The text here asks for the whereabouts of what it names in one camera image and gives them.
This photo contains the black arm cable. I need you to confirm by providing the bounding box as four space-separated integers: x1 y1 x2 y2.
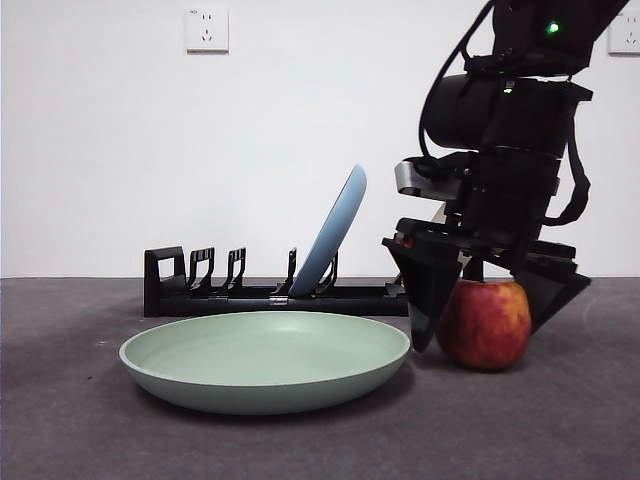
418 0 501 161
542 134 592 229

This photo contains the white wall socket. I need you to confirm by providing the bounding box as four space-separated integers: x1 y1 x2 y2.
607 12 640 56
185 7 231 55

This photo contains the green plate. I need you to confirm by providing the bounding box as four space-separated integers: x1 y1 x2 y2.
118 310 412 416

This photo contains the red yellow apple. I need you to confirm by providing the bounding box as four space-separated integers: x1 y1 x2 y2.
437 278 533 371

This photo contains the blue plate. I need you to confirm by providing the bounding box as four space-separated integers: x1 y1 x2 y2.
289 163 369 297

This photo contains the black plate rack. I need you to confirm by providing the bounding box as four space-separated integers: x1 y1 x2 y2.
143 245 411 319

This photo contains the pale grey camera box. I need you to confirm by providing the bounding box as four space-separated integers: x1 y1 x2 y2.
393 157 469 199

